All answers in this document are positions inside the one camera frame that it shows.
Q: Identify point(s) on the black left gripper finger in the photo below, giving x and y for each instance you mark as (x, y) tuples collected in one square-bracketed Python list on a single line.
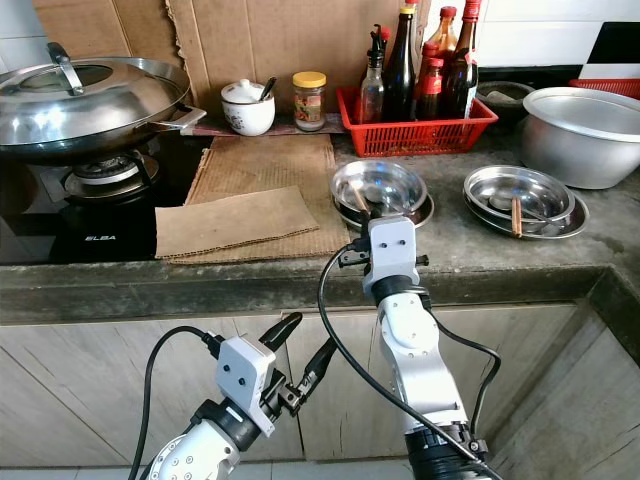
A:
[(280, 332), (321, 362)]

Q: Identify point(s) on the brown wooden chopstick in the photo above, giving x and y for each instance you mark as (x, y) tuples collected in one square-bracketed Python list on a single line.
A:
[(517, 218), (356, 198)]

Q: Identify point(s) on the stainless steel plate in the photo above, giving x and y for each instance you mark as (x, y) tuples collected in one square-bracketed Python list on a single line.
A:
[(390, 182), (582, 218), (545, 190), (430, 212)]

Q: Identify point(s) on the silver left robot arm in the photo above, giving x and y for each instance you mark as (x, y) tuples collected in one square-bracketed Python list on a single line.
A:
[(190, 460)]

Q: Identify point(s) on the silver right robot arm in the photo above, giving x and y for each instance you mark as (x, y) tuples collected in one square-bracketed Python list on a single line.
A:
[(420, 370)]

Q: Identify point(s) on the grey wood-grain cabinet door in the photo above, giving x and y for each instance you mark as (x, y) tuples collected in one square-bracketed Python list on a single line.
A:
[(80, 400), (590, 400), (345, 440)]

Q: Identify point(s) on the red slotted plastic basket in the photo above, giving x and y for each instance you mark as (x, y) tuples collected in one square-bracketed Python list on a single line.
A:
[(420, 140)]

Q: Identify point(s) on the large ribbed cardboard mat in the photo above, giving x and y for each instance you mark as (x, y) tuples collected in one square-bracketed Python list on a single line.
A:
[(260, 165)]

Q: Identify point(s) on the small smooth cardboard piece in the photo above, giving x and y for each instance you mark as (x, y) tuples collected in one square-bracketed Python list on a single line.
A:
[(230, 225)]

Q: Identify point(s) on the thin pinkish flat sheet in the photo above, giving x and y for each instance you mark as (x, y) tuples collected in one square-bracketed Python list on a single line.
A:
[(280, 128)]

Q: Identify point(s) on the glass jar with yellow lid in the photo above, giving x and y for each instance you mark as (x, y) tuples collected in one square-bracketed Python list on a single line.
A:
[(309, 105)]

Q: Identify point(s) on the clear glass bottle black spout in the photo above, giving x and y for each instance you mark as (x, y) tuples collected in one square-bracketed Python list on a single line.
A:
[(373, 95)]

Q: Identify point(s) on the small dark red-capped bottle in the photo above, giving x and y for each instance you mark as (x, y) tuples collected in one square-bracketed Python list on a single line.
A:
[(431, 92)]

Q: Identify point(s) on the tall dark sauce bottle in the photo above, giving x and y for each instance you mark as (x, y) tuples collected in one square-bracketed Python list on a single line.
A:
[(401, 75)]

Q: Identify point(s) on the white ceramic condiment jar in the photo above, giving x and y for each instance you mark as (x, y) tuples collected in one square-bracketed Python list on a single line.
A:
[(245, 112)]

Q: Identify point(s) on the tall dark red-labelled bottle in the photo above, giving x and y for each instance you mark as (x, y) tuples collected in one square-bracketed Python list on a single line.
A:
[(463, 75)]

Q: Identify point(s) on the black stone mortar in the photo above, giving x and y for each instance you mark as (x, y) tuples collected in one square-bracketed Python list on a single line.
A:
[(505, 97)]

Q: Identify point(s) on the amber bottle with red cap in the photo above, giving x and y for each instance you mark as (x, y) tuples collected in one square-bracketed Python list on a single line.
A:
[(446, 30)]

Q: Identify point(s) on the gas burner with pan support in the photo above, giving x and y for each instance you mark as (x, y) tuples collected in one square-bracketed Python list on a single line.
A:
[(105, 178)]

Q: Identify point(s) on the large metal basin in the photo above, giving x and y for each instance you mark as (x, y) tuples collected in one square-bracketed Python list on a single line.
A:
[(580, 145)]

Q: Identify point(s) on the black glass gas stove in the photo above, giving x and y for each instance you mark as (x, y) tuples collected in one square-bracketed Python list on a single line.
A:
[(50, 230)]

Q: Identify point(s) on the red plastic tray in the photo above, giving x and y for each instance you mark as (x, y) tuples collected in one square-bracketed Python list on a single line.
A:
[(610, 87)]

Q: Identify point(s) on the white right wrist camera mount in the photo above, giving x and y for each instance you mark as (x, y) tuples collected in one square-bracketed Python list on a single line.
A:
[(392, 250)]

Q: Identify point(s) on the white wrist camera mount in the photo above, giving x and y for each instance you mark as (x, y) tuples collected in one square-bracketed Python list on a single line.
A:
[(392, 250), (245, 380)]

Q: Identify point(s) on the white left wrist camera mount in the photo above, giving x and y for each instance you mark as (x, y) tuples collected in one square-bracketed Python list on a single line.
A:
[(245, 380)]

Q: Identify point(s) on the large torn cardboard wall sheet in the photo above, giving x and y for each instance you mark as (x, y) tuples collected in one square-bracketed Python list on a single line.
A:
[(260, 40)]

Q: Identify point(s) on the small cardboard wall sheet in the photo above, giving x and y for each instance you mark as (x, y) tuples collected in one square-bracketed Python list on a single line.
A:
[(80, 25)]

